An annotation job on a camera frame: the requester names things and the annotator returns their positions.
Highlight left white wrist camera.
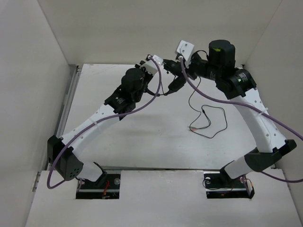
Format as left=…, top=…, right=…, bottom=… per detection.
left=139, top=54, right=163, bottom=76

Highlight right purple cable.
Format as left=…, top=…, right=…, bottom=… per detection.
left=178, top=55, right=303, bottom=184

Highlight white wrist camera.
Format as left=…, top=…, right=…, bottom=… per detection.
left=175, top=40, right=195, bottom=68
left=139, top=54, right=163, bottom=76

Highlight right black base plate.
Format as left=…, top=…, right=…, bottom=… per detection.
left=202, top=171, right=255, bottom=199

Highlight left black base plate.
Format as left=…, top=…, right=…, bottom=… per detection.
left=76, top=170, right=121, bottom=200

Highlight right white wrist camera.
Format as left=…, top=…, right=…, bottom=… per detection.
left=175, top=40, right=195, bottom=68

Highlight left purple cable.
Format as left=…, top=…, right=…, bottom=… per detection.
left=46, top=55, right=164, bottom=190

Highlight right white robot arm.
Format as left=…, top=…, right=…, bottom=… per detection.
left=187, top=40, right=297, bottom=186

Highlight purple cable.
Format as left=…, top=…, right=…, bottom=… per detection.
left=46, top=55, right=164, bottom=190
left=178, top=55, right=303, bottom=184

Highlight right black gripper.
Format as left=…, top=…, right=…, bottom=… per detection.
left=178, top=52, right=222, bottom=81

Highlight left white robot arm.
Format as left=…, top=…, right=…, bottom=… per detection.
left=46, top=56, right=161, bottom=189

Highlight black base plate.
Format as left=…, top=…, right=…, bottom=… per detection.
left=202, top=171, right=255, bottom=199
left=76, top=170, right=121, bottom=200

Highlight black headphones with cable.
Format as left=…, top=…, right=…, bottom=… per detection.
left=157, top=59, right=228, bottom=139

